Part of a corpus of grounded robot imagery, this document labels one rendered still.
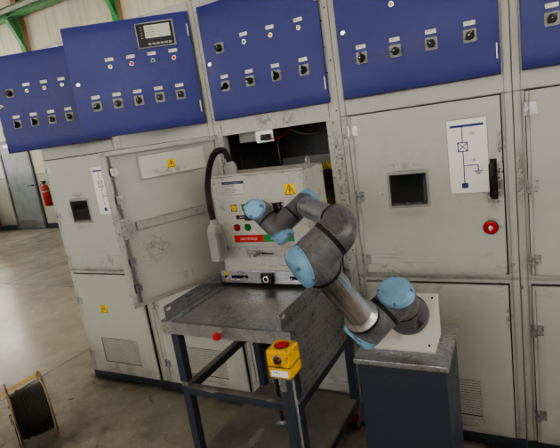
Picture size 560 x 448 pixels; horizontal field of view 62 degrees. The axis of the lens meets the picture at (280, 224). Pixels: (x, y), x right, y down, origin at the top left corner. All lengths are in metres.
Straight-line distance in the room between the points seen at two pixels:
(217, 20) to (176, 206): 0.92
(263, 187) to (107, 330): 1.81
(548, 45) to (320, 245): 1.19
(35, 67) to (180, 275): 1.50
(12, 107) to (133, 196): 1.18
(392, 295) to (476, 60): 0.99
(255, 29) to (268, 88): 0.27
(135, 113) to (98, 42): 0.38
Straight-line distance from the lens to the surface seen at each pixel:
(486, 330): 2.28
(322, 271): 1.28
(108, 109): 2.62
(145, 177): 2.31
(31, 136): 3.20
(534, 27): 2.05
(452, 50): 2.07
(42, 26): 11.52
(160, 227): 2.38
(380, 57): 2.12
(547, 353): 2.32
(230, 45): 2.43
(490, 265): 2.17
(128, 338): 3.39
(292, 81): 2.26
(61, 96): 3.10
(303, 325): 1.86
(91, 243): 3.31
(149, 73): 2.58
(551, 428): 2.50
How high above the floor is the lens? 1.59
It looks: 12 degrees down
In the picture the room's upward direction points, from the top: 9 degrees counter-clockwise
